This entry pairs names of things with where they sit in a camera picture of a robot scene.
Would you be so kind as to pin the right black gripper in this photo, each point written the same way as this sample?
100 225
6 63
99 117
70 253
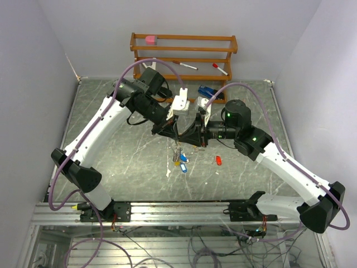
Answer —
197 135

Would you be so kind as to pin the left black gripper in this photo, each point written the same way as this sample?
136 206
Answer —
168 128

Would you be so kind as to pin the yellow keyring with keys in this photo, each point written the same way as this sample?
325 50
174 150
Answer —
176 154

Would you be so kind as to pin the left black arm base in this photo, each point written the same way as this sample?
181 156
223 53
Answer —
114 212

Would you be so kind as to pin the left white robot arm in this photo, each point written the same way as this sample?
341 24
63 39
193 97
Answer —
76 159

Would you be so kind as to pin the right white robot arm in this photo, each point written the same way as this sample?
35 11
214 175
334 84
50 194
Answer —
318 201

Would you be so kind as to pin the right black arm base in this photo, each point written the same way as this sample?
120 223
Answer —
240 210

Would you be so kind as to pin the yellow key tag key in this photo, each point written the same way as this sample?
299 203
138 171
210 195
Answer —
197 149

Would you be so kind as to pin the blue key tag upper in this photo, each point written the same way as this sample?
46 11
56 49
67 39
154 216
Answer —
183 158

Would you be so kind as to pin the blue key tag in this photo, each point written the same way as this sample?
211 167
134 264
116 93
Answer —
183 167
183 158

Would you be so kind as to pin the red key tag key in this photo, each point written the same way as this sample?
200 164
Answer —
217 160

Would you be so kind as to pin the blue key tag lower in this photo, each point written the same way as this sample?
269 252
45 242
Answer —
183 167

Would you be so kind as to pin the blue stapler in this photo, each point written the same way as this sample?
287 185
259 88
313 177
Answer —
209 92

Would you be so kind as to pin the white clip tool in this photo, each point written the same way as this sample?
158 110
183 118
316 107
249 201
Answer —
151 65

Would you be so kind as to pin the red cap marker left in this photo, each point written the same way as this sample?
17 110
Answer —
184 65

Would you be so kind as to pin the red cap marker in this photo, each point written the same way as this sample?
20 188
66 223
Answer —
184 65
220 69

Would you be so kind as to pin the red cap marker right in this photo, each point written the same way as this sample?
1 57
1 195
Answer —
220 69

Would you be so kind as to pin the pink eraser block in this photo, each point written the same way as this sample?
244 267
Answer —
151 40

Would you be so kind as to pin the wooden three-tier shelf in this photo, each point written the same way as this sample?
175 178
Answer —
195 50

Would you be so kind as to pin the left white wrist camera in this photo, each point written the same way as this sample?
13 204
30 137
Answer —
180 105

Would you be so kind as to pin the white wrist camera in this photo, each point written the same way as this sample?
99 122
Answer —
180 105
201 105

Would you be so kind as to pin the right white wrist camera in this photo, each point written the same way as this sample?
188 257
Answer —
201 105

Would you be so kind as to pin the aluminium frame rail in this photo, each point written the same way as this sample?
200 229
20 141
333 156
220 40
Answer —
147 214

